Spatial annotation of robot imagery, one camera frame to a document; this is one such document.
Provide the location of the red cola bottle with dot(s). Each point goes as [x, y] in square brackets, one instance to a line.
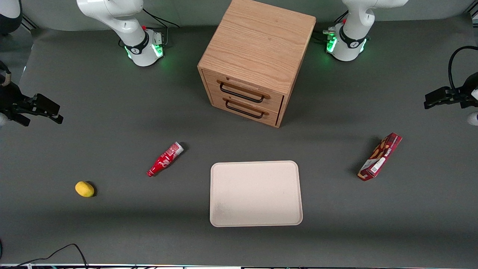
[164, 160]

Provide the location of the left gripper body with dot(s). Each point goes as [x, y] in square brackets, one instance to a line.
[462, 95]

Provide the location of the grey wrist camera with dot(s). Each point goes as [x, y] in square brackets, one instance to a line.
[2, 119]
[473, 118]

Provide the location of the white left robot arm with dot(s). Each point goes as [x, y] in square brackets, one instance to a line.
[354, 22]

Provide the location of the yellow lemon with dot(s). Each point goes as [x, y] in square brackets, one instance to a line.
[84, 189]

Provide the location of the red cookie box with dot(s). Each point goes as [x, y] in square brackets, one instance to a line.
[379, 157]

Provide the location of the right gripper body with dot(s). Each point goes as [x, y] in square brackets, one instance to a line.
[12, 102]

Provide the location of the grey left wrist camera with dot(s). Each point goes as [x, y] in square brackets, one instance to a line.
[473, 118]

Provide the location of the wooden drawer cabinet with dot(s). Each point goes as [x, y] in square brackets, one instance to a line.
[257, 41]

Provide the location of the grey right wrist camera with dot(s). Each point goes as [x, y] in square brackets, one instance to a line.
[2, 119]

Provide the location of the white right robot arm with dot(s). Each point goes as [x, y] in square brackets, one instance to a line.
[127, 22]

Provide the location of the beige rectangular tray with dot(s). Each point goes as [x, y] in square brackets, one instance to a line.
[254, 194]

